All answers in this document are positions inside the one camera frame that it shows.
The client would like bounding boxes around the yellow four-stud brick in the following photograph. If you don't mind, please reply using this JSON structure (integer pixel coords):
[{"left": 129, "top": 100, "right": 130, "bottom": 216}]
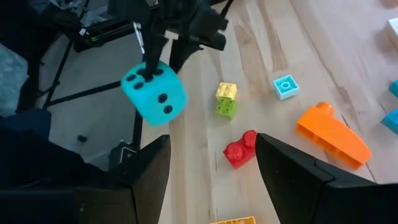
[{"left": 215, "top": 82, "right": 238, "bottom": 101}]

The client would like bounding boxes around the orange sloped brick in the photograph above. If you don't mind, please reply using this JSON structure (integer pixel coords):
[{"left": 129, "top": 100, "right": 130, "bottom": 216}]
[{"left": 295, "top": 101, "right": 373, "bottom": 170}]

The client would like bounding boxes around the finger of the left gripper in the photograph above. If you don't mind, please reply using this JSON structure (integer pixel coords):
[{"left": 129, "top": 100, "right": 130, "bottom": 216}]
[
  {"left": 143, "top": 30, "right": 170, "bottom": 83},
  {"left": 169, "top": 38, "right": 203, "bottom": 75}
]

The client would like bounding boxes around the orange-yellow flat brick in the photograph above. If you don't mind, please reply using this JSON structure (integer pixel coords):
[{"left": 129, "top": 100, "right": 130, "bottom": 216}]
[{"left": 209, "top": 215, "right": 257, "bottom": 224}]

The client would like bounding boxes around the pale teal square brick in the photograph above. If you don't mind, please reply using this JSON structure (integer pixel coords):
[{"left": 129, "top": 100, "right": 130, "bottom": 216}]
[{"left": 272, "top": 74, "right": 300, "bottom": 101}]

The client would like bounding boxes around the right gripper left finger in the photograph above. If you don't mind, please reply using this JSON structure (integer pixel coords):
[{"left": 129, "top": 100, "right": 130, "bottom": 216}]
[{"left": 0, "top": 134, "right": 172, "bottom": 224}]

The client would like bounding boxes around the blue four-stud brick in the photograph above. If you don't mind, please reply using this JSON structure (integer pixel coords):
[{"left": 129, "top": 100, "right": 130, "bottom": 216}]
[
  {"left": 380, "top": 108, "right": 398, "bottom": 136},
  {"left": 388, "top": 80, "right": 398, "bottom": 98}
]

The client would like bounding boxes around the lime green four-stud brick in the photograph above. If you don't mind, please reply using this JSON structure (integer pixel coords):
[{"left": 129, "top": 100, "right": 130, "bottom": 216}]
[{"left": 214, "top": 96, "right": 239, "bottom": 121}]

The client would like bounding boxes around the red two-stud brick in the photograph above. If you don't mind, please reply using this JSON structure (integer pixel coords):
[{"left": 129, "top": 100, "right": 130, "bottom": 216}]
[{"left": 223, "top": 129, "right": 259, "bottom": 170}]

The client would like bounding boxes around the teal foam die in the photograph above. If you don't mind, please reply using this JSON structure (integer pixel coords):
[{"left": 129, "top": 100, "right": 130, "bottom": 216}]
[{"left": 120, "top": 60, "right": 188, "bottom": 127}]

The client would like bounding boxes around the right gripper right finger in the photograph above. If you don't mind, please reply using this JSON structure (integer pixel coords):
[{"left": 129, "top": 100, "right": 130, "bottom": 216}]
[{"left": 255, "top": 133, "right": 398, "bottom": 224}]

